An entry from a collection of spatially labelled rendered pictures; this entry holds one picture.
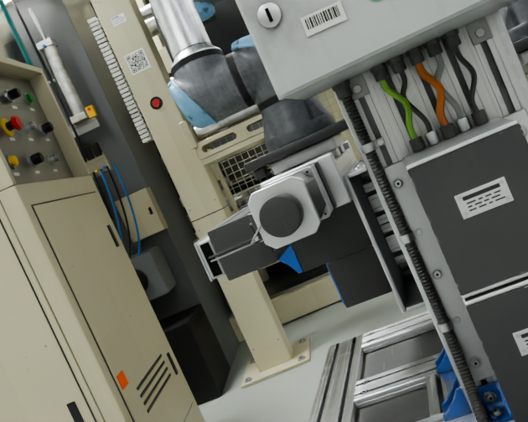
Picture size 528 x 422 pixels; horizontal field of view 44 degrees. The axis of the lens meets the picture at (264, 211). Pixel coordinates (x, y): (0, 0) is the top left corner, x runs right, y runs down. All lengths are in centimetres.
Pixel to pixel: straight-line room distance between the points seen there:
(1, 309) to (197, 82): 75
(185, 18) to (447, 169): 76
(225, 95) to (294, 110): 14
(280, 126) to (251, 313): 122
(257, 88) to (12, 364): 91
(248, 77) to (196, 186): 109
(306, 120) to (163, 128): 115
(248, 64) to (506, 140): 65
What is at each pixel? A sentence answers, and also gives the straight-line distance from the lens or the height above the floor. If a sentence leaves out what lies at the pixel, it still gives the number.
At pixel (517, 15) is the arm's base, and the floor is 76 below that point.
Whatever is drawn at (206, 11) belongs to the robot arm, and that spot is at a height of 114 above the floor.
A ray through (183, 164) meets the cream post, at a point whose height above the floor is 82.
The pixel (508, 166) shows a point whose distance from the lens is 80.
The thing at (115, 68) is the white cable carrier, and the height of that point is 123.
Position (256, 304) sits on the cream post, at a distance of 239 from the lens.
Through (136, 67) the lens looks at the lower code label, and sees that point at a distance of 240.
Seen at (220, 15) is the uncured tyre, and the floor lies 119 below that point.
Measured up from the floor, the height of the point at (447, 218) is 56.
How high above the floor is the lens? 70
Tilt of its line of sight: 4 degrees down
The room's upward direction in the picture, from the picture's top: 24 degrees counter-clockwise
